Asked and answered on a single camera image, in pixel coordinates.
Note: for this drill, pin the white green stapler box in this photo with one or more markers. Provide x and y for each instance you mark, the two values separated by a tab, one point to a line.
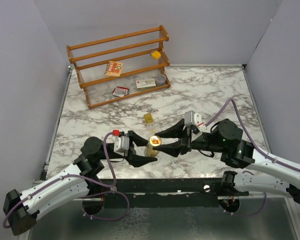
145	84

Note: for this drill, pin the red white staples packet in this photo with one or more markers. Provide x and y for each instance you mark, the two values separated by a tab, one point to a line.
120	91

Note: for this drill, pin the wooden three-tier shelf rack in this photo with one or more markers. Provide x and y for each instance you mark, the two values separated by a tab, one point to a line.
133	50

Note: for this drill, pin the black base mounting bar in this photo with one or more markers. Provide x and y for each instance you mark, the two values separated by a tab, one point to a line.
175	192

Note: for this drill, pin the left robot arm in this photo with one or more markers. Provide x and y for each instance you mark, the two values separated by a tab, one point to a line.
91	174

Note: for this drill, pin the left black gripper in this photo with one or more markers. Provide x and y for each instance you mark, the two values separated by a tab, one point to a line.
136	160

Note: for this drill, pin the clear pill bottle gold lid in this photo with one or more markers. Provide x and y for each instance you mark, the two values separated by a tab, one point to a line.
154	141

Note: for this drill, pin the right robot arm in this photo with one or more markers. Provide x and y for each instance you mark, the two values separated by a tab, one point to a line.
277	175

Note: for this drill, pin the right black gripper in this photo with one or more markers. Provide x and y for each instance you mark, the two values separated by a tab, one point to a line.
175	131

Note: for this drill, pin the yellow weekly pill organizer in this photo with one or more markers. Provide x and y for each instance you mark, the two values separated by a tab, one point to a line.
150	124

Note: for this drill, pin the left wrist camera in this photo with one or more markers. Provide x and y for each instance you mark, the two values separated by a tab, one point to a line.
121	142

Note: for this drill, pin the clear round pin jar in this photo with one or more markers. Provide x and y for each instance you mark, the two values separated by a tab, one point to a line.
160	80

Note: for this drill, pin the orange spiral notebook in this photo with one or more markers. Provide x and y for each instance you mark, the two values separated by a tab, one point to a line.
113	69

